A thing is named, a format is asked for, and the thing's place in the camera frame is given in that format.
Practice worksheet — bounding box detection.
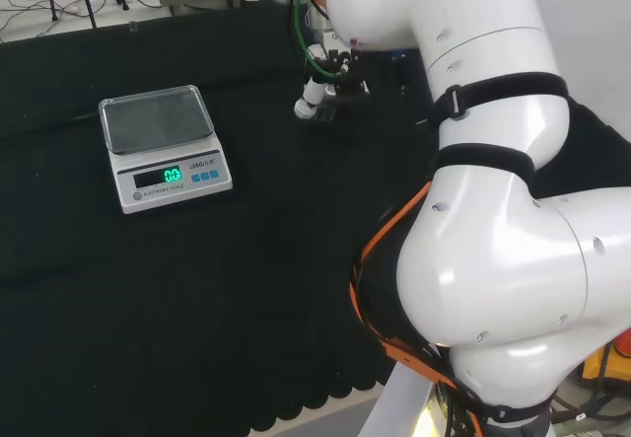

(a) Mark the black bench cloth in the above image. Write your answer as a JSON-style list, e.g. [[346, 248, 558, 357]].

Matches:
[[0, 0, 631, 434]]

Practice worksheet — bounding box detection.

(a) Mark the orange cable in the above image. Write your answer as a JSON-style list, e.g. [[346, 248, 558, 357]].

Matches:
[[348, 182, 490, 437]]

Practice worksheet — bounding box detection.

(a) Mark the small clear glass beaker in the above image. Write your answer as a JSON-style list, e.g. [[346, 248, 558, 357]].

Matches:
[[313, 87, 342, 123]]

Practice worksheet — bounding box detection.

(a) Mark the green cable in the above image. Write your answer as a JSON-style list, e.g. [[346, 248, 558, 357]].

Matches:
[[287, 0, 342, 82]]

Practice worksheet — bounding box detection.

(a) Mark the pale board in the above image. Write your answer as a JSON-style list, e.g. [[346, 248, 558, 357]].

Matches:
[[356, 360, 451, 437]]

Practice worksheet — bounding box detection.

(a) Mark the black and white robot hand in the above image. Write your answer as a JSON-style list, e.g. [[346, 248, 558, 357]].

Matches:
[[294, 28, 371, 121]]

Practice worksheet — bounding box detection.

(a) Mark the electronic balance with steel pan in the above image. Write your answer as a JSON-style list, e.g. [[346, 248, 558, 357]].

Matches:
[[98, 84, 235, 216]]

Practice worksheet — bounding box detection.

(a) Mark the yellow stop button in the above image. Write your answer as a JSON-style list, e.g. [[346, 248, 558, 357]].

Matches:
[[580, 327, 631, 385]]

